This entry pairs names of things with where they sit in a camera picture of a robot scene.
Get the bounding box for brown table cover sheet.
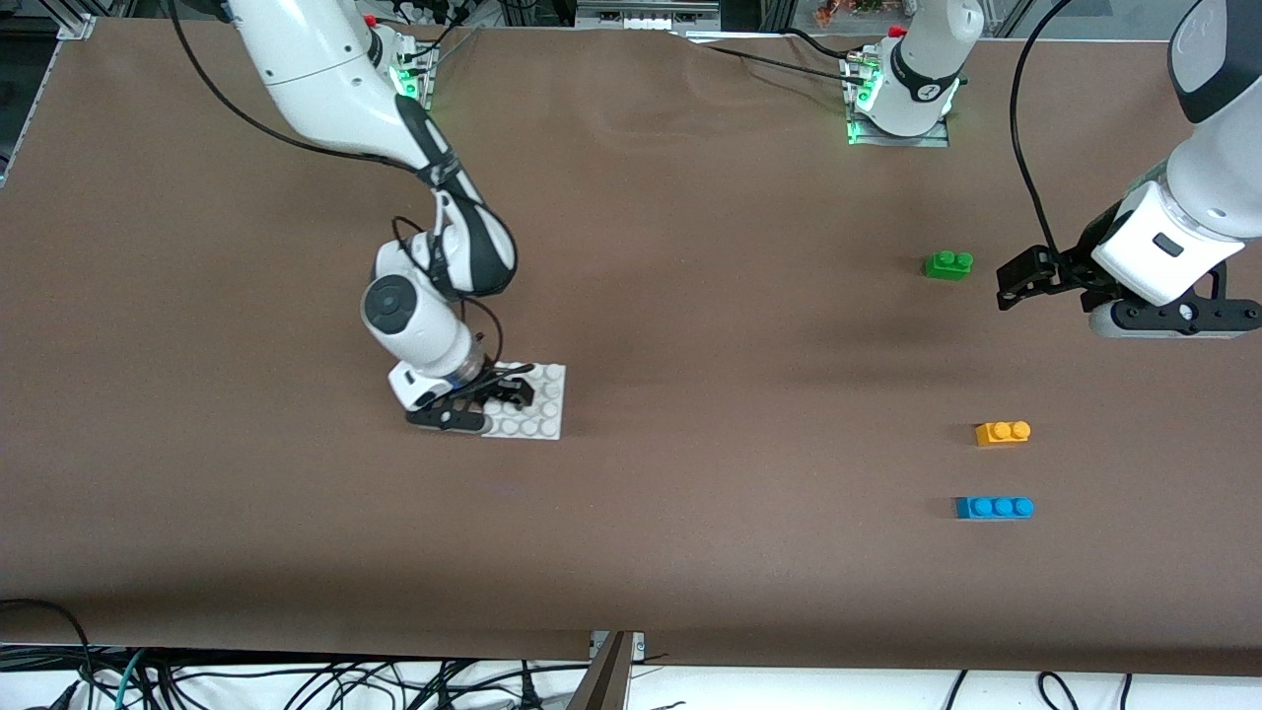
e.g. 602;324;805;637
0;18;1262;677

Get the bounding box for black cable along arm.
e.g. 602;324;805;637
1010;0;1078;263
166;0;464;198

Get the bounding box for black looped floor cable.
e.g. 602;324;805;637
0;598;98;710

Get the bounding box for aluminium frame profile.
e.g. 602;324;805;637
0;10;102;188

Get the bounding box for metal table post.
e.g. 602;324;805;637
566;631;647;710

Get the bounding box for black cable along right arm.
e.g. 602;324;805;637
166;0;464;198

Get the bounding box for blue three-stud block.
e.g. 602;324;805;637
954;496;1035;521

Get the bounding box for white studded base plate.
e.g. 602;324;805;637
479;363;569;442

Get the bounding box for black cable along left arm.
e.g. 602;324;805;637
1010;0;1078;263

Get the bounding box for grey device behind table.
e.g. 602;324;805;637
575;0;723;33

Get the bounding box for black cable across table cover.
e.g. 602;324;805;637
690;28;874;88

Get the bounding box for teal floor cable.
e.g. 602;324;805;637
110;649;151;710

